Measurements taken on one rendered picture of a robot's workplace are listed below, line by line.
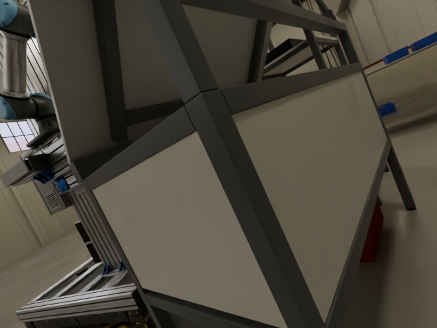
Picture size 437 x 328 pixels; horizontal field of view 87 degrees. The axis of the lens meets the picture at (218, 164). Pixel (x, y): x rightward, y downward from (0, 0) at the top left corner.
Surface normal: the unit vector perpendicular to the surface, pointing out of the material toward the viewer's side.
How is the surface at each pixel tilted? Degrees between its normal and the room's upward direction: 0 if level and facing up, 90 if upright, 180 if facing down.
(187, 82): 90
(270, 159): 90
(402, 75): 90
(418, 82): 90
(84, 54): 130
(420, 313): 0
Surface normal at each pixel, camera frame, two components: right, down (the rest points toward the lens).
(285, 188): 0.67, -0.25
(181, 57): -0.61, 0.35
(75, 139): 0.78, 0.39
